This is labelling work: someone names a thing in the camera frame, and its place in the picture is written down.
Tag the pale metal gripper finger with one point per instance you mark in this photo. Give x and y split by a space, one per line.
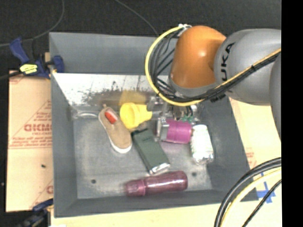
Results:
163 128
155 104

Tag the magenta ribbed cup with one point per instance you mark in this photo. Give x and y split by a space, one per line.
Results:
178 131

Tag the brown cardboard board, red print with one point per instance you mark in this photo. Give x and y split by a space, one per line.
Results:
28 150

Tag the dark green flat block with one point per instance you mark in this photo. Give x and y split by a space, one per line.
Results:
151 150

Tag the yellow plastic cup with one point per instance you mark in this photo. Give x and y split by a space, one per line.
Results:
132 116

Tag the grey metal bin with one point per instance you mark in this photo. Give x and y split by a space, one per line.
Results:
94 169

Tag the purple plastic bottle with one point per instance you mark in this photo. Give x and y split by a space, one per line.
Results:
161 183

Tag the tan shoe with red insole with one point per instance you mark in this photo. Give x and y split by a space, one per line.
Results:
118 133

